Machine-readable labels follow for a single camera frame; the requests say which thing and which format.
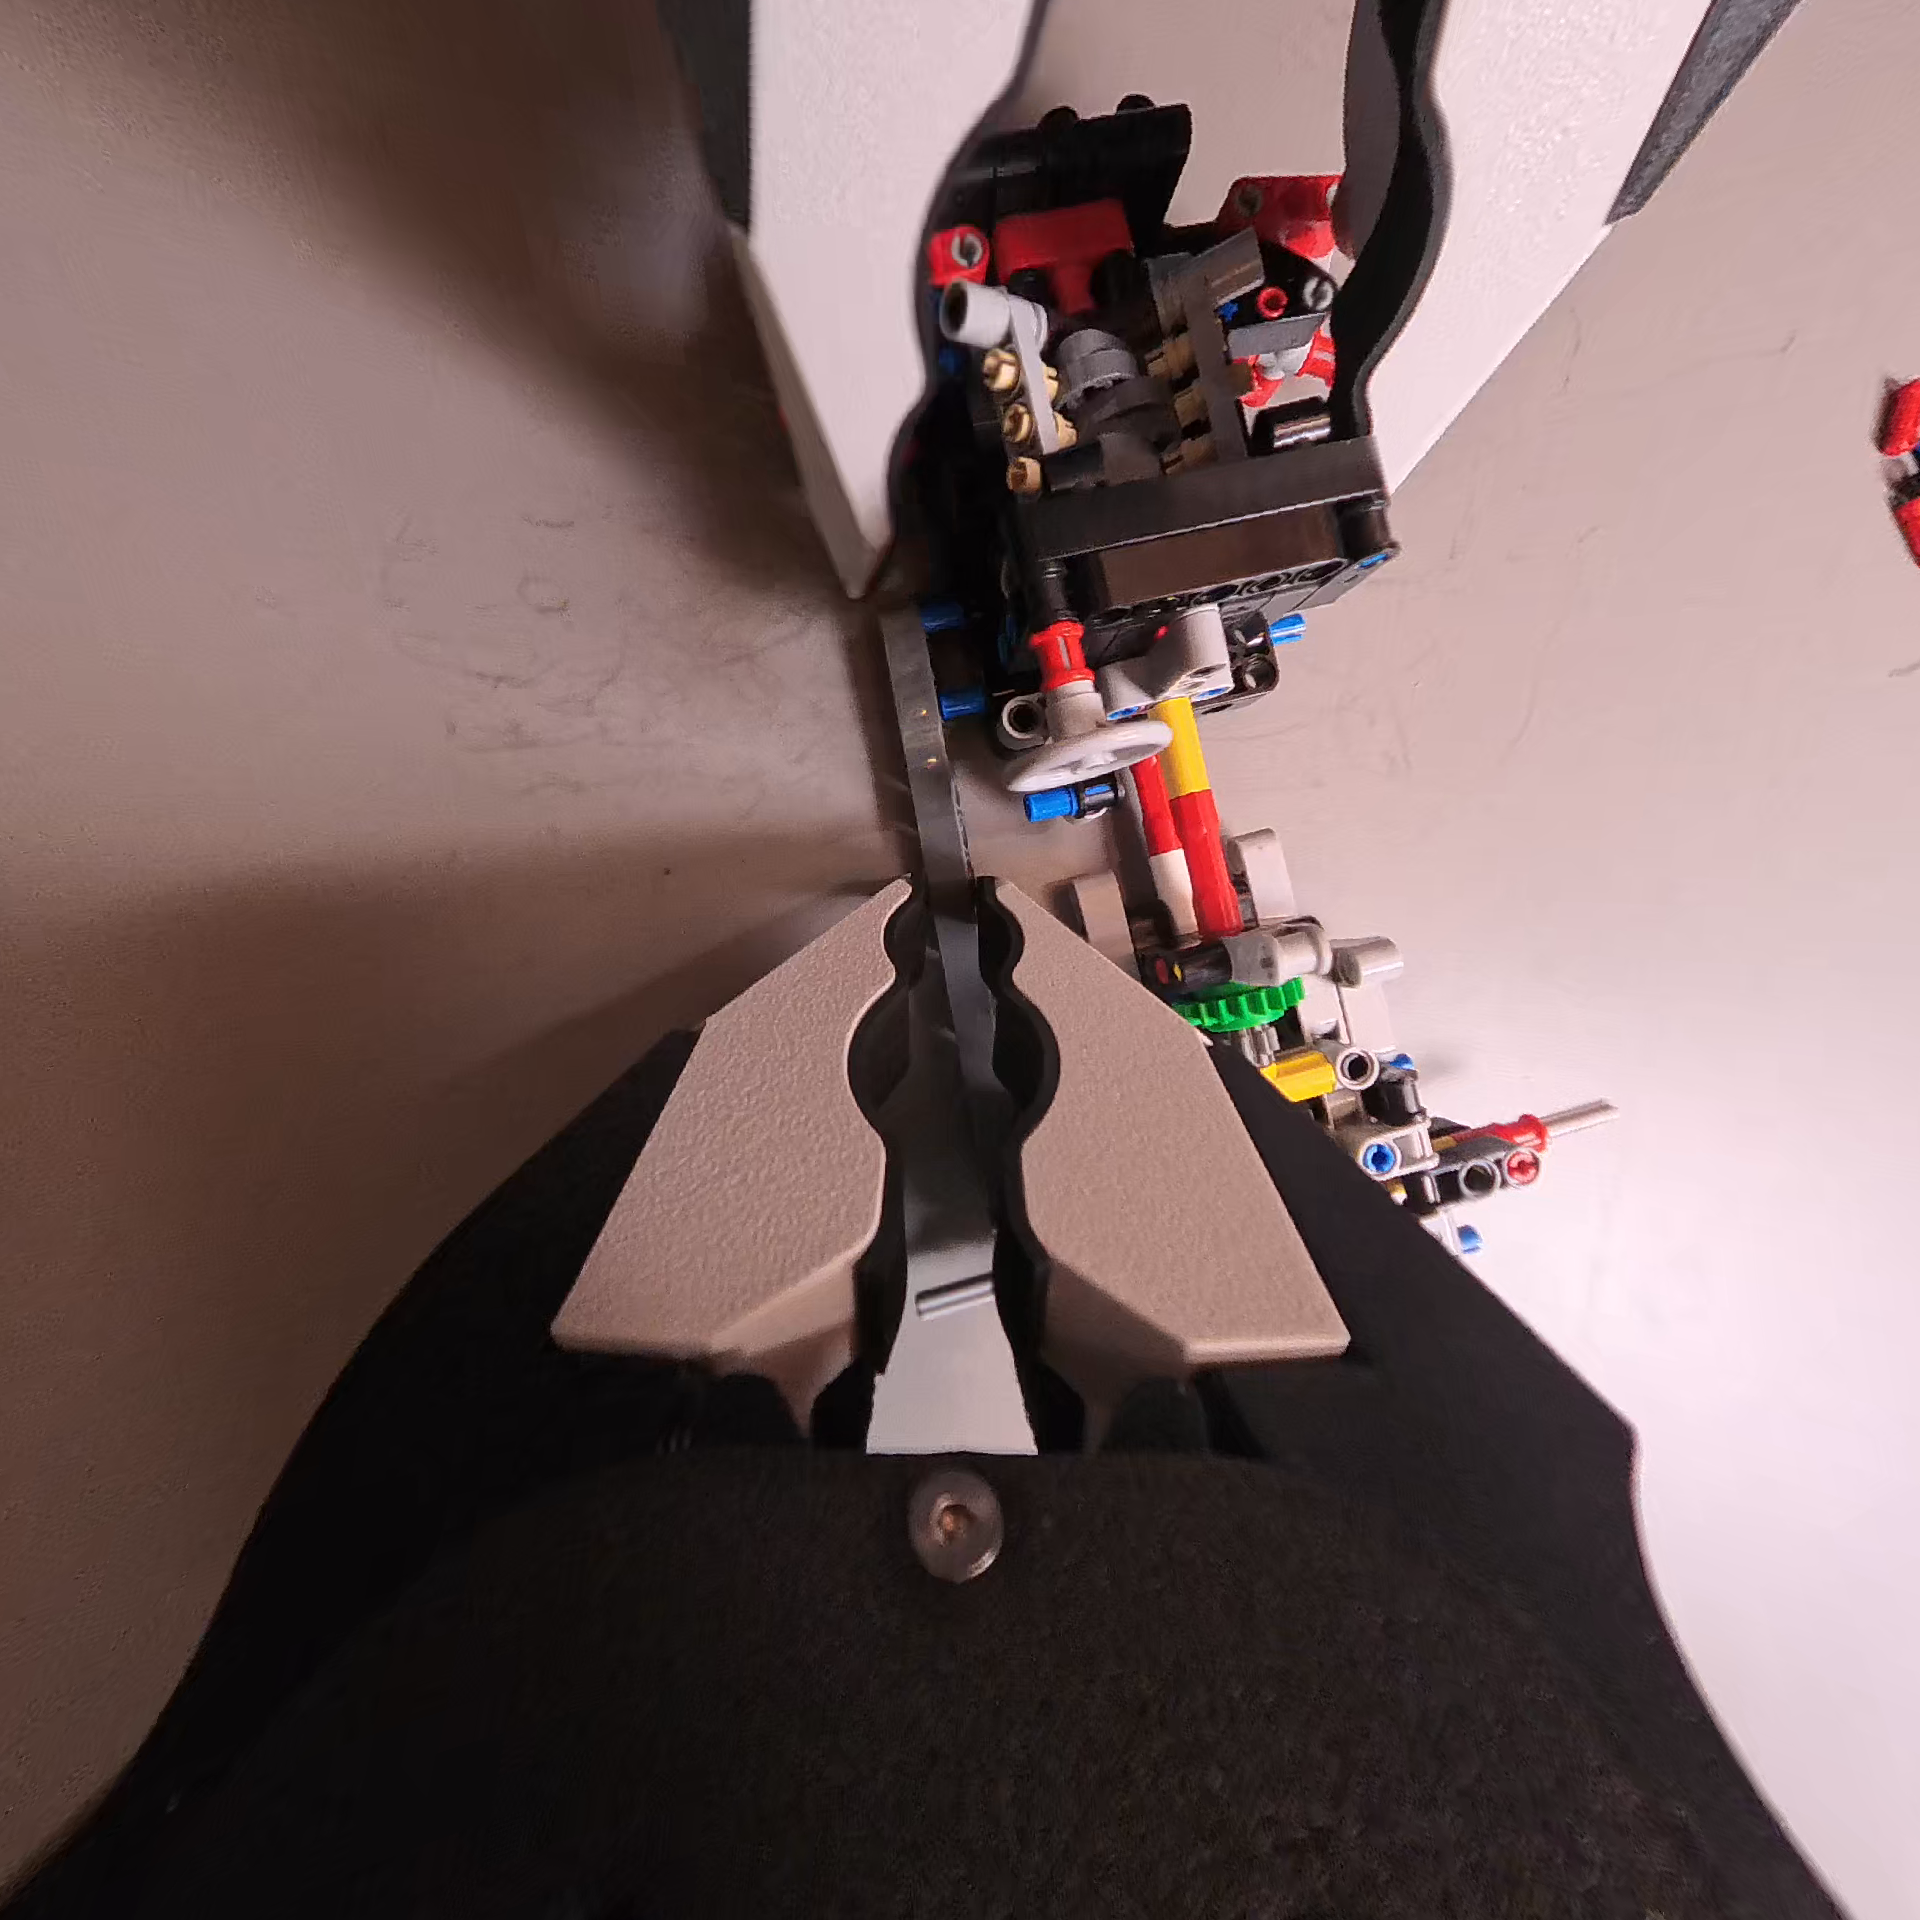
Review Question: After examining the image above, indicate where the multicoloured lego vehicle model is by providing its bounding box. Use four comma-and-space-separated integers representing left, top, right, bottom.
877, 98, 1622, 1262

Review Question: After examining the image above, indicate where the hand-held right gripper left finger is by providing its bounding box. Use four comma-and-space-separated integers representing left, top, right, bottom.
550, 879, 921, 1444

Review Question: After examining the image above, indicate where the pile of colourful lego pieces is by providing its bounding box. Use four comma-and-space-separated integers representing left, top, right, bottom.
1872, 374, 1920, 569

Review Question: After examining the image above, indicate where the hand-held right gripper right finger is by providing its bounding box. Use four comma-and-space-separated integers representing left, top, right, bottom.
981, 882, 1349, 1444

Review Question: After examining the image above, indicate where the long dark grey lego beam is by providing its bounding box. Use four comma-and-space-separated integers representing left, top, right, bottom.
877, 602, 999, 1322

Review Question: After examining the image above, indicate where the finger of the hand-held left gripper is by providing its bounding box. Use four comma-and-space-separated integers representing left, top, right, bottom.
1332, 0, 1802, 498
660, 0, 1052, 603

